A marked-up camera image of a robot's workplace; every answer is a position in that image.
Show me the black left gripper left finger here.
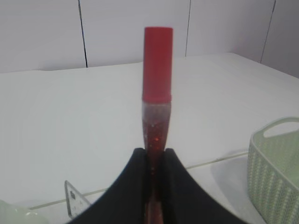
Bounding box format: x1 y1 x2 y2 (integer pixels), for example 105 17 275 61
70 148 150 224

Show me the green wavy glass plate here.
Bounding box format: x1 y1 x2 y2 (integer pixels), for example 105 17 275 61
0 200 49 224

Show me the red glitter pen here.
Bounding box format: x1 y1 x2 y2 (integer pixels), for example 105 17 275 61
142 27 173 224

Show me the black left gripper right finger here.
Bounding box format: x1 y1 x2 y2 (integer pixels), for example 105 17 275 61
161 148 245 224

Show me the green plastic woven basket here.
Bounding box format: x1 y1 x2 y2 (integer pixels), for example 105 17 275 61
247 117 299 224

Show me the clear plastic ruler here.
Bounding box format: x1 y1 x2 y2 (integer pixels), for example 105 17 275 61
64 180 91 219

